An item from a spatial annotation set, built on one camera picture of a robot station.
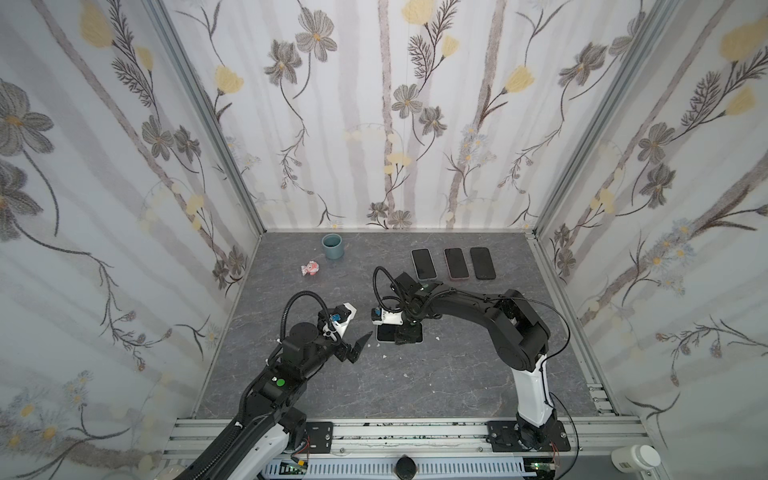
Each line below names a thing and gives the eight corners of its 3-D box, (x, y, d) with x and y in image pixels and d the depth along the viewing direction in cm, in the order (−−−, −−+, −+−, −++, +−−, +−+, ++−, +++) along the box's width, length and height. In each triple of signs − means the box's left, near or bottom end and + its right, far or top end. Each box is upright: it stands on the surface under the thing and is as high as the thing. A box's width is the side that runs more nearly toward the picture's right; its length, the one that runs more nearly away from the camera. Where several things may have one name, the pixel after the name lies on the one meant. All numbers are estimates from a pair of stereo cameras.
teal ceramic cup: (323, 258, 114) (320, 246, 109) (325, 245, 118) (322, 233, 113) (342, 258, 114) (340, 247, 109) (344, 245, 118) (342, 233, 113)
